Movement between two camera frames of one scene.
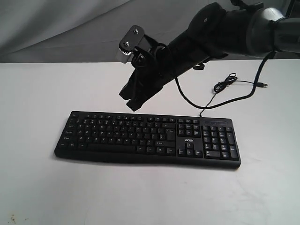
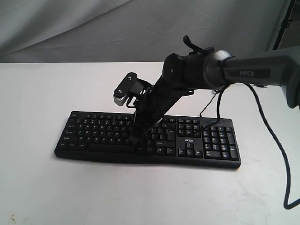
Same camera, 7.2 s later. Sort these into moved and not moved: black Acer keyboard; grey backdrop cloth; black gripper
Moved: black gripper
Not moved: black Acer keyboard; grey backdrop cloth
